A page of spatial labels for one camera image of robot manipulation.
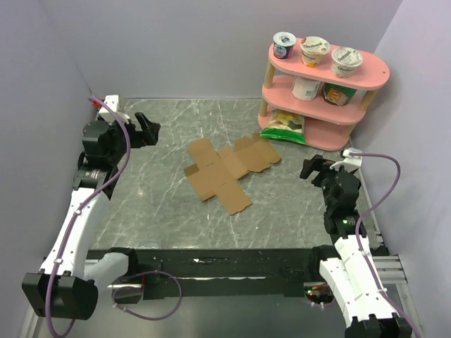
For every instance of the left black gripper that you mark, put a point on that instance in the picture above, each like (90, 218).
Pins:
(145, 137)

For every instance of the green snack bag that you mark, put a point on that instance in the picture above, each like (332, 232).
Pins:
(286, 126)

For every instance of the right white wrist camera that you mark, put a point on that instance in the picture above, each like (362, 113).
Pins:
(351, 160)

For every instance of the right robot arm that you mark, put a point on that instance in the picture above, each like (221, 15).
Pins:
(347, 266)

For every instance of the pink three-tier shelf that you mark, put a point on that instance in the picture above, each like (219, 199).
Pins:
(327, 127)

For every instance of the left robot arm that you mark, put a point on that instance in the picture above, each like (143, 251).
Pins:
(63, 286)

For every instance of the green package middle shelf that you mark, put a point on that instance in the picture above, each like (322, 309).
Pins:
(337, 95)

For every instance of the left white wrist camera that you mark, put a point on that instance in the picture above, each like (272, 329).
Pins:
(115, 103)

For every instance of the white cup middle shelf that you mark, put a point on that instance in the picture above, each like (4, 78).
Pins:
(305, 89)

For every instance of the aluminium frame rail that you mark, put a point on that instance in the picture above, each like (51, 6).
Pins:
(388, 265)

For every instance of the brown cardboard box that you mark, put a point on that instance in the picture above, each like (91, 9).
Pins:
(216, 172)

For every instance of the blue white yogurt cup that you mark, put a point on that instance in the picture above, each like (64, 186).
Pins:
(283, 43)

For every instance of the white Chobani yogurt cup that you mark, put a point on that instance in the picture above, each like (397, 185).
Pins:
(345, 61)

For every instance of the orange Chobani yogurt cup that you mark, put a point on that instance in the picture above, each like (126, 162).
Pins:
(313, 49)

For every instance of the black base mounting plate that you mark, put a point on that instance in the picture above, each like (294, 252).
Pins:
(223, 272)

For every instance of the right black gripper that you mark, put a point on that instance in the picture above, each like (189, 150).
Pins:
(317, 163)

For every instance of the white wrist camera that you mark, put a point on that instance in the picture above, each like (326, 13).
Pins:
(351, 160)
(115, 103)

